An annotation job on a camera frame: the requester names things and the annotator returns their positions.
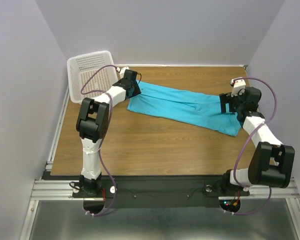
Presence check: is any turquoise t shirt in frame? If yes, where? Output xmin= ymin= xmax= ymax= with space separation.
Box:
xmin=127 ymin=82 xmax=241 ymax=137

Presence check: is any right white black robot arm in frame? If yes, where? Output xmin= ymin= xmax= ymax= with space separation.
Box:
xmin=219 ymin=86 xmax=295 ymax=194

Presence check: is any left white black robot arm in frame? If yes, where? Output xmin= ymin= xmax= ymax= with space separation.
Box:
xmin=72 ymin=68 xmax=142 ymax=196

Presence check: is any white plastic perforated basket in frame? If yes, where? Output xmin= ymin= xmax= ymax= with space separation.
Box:
xmin=67 ymin=50 xmax=118 ymax=104

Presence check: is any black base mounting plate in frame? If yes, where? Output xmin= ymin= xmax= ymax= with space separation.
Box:
xmin=70 ymin=175 xmax=249 ymax=212

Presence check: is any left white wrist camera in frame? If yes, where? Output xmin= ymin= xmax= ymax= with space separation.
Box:
xmin=116 ymin=66 xmax=130 ymax=75

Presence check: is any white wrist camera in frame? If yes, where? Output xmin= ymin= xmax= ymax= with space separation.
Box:
xmin=116 ymin=66 xmax=130 ymax=75
xmin=230 ymin=77 xmax=246 ymax=97

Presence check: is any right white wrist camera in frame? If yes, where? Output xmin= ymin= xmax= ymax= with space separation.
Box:
xmin=230 ymin=77 xmax=246 ymax=97

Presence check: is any aluminium frame rail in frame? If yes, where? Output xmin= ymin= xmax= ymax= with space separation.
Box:
xmin=19 ymin=65 xmax=77 ymax=240

